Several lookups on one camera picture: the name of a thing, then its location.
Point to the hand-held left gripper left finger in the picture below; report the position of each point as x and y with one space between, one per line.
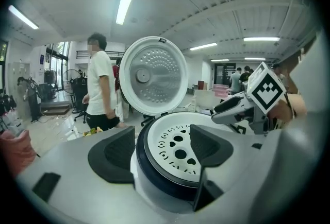
113 156

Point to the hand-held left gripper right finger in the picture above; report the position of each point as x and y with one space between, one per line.
208 148

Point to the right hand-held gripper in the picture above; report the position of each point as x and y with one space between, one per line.
266 86

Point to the white steamer tray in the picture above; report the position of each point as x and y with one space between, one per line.
154 145

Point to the person's right forearm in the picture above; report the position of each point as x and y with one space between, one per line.
297 104

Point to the person's right hand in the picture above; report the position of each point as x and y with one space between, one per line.
279 114

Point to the stack of pink boxes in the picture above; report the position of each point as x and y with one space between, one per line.
220 90

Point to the white and pink carton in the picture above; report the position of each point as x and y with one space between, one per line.
193 104

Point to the red brown boards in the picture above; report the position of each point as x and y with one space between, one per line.
202 85

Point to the black door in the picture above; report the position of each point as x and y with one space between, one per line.
224 73

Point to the ceiling tube light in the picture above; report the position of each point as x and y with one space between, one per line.
125 4
254 58
23 17
220 60
261 39
203 46

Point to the black office chair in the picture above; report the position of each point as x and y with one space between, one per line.
80 94

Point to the wooden platform step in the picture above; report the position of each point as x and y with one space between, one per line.
55 105

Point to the dark blue rice cooker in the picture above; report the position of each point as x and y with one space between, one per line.
154 76

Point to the black standing fan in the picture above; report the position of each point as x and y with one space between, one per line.
69 84

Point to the pink cloth covered chair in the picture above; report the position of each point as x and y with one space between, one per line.
15 151

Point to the black balcony railing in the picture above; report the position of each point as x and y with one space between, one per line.
108 53

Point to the glass entrance door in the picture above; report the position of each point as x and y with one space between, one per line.
58 63

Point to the black framed window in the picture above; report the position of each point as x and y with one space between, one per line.
3 63

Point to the blue wall poster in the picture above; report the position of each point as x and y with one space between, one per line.
42 59

